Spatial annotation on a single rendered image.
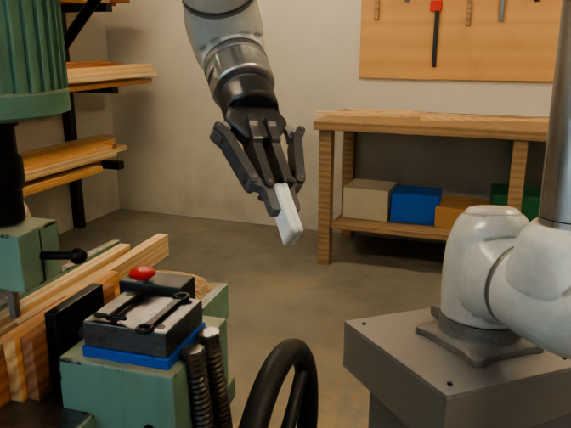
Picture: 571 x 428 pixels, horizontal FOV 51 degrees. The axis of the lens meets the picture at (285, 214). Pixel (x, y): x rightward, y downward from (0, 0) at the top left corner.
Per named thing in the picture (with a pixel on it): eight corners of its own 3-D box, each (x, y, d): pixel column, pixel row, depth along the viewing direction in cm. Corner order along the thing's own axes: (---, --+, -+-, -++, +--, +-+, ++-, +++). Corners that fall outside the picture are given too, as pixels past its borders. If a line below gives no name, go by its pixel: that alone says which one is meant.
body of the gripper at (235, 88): (264, 114, 86) (282, 163, 81) (207, 110, 82) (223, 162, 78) (282, 74, 81) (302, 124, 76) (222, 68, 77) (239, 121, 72)
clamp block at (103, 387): (175, 458, 61) (171, 380, 59) (62, 433, 65) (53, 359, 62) (230, 382, 75) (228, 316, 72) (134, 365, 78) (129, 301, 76)
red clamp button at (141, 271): (147, 283, 68) (147, 274, 67) (124, 279, 69) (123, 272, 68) (160, 273, 71) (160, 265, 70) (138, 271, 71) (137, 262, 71)
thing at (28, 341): (39, 401, 66) (31, 340, 63) (27, 398, 66) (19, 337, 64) (118, 335, 80) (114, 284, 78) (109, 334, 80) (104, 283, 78)
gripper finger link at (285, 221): (281, 183, 72) (275, 183, 71) (298, 231, 68) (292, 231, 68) (274, 198, 74) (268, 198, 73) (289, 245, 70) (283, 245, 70)
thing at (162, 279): (168, 371, 60) (165, 320, 59) (74, 354, 63) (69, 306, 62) (220, 316, 72) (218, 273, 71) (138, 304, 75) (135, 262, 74)
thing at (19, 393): (22, 402, 65) (14, 339, 63) (10, 400, 66) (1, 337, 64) (123, 322, 84) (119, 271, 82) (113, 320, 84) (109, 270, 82)
